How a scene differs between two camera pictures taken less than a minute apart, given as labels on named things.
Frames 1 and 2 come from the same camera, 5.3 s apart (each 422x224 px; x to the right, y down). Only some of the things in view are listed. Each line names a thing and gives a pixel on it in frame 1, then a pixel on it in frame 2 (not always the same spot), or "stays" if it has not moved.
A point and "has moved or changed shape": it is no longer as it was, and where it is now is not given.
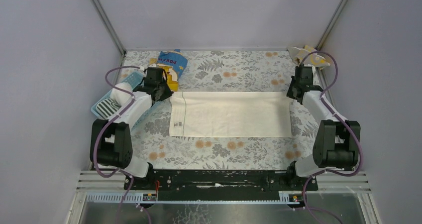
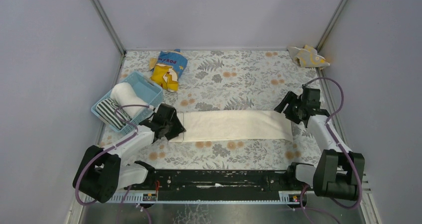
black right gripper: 294,92 -> 293,106
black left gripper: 161,92 -> 174,125
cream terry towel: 230,114 has moved or changed shape
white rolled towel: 122,98 stays
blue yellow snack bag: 173,62 stays
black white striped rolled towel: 106,108 stays
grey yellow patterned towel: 313,59 stays
